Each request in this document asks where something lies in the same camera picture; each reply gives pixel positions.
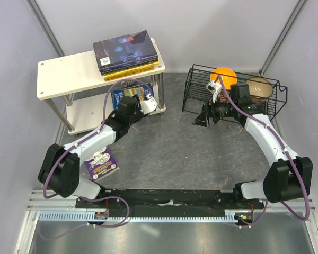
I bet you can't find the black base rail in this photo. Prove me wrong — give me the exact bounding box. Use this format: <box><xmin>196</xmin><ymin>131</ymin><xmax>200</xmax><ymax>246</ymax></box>
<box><xmin>75</xmin><ymin>188</ymin><xmax>266</xmax><ymax>219</ymax></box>

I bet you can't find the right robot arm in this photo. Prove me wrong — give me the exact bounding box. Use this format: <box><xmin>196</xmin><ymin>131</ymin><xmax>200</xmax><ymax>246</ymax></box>
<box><xmin>194</xmin><ymin>81</ymin><xmax>313</xmax><ymax>208</ymax></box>

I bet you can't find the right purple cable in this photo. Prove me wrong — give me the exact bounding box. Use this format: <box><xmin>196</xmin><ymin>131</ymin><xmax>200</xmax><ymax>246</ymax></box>
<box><xmin>217</xmin><ymin>76</ymin><xmax>310</xmax><ymax>230</ymax></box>

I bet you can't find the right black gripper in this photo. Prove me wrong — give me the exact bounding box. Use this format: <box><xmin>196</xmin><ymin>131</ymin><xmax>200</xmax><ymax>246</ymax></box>
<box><xmin>192</xmin><ymin>93</ymin><xmax>237</xmax><ymax>128</ymax></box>

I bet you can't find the purple paperback book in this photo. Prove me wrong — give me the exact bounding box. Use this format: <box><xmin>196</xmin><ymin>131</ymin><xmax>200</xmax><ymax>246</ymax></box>
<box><xmin>84</xmin><ymin>146</ymin><xmax>120</xmax><ymax>182</ymax></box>

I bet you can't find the purple robinson crusoe book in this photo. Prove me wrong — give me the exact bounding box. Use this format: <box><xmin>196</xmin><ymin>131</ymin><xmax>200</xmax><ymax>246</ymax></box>
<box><xmin>93</xmin><ymin>30</ymin><xmax>158</xmax><ymax>62</ymax></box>

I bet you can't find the yellow hardcover book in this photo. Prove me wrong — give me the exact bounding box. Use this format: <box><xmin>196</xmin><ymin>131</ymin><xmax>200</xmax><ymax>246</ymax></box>
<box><xmin>103</xmin><ymin>61</ymin><xmax>159</xmax><ymax>81</ymax></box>

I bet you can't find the black wire dish rack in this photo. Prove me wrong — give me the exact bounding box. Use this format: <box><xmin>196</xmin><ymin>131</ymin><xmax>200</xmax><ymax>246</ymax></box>
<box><xmin>182</xmin><ymin>64</ymin><xmax>288</xmax><ymax>126</ymax></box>

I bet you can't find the beige brown bowl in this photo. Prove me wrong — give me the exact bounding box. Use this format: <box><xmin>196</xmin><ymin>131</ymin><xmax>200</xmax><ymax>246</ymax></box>
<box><xmin>245</xmin><ymin>77</ymin><xmax>273</xmax><ymax>103</ymax></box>

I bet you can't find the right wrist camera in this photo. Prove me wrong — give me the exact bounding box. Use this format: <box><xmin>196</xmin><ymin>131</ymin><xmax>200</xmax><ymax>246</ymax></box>
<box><xmin>206</xmin><ymin>80</ymin><xmax>222</xmax><ymax>103</ymax></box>

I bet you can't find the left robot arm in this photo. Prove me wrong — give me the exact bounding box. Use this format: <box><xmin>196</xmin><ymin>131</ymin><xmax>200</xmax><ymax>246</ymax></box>
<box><xmin>38</xmin><ymin>95</ymin><xmax>157</xmax><ymax>208</ymax></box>

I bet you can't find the orange bowl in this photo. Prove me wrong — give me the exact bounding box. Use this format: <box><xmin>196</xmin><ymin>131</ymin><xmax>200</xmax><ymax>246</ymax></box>
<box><xmin>210</xmin><ymin>67</ymin><xmax>237</xmax><ymax>90</ymax></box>

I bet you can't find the white two-tier shelf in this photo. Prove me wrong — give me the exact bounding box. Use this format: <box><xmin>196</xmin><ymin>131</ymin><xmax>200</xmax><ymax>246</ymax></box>
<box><xmin>37</xmin><ymin>38</ymin><xmax>166</xmax><ymax>135</ymax></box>

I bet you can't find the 91-storey treehouse book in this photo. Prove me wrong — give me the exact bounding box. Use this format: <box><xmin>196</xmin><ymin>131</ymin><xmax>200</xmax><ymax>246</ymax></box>
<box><xmin>111</xmin><ymin>86</ymin><xmax>154</xmax><ymax>110</ymax></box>

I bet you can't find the black moon and sixpence book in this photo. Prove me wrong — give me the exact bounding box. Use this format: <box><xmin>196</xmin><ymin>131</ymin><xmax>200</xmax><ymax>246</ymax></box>
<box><xmin>97</xmin><ymin>54</ymin><xmax>158</xmax><ymax>75</ymax></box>

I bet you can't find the slotted cable duct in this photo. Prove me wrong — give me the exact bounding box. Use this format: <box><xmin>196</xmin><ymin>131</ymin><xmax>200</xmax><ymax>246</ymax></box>
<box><xmin>38</xmin><ymin>206</ymin><xmax>252</xmax><ymax>223</ymax></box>

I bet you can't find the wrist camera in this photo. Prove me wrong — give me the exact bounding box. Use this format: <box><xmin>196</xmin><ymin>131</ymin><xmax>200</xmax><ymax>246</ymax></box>
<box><xmin>140</xmin><ymin>97</ymin><xmax>158</xmax><ymax>115</ymax></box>
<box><xmin>206</xmin><ymin>80</ymin><xmax>222</xmax><ymax>103</ymax></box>

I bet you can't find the white coiled object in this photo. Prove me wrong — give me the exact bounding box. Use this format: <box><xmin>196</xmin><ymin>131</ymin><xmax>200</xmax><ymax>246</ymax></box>
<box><xmin>121</xmin><ymin>80</ymin><xmax>136</xmax><ymax>88</ymax></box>

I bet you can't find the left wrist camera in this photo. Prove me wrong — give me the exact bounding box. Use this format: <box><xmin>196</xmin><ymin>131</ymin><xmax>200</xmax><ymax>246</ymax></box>
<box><xmin>140</xmin><ymin>97</ymin><xmax>158</xmax><ymax>115</ymax></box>

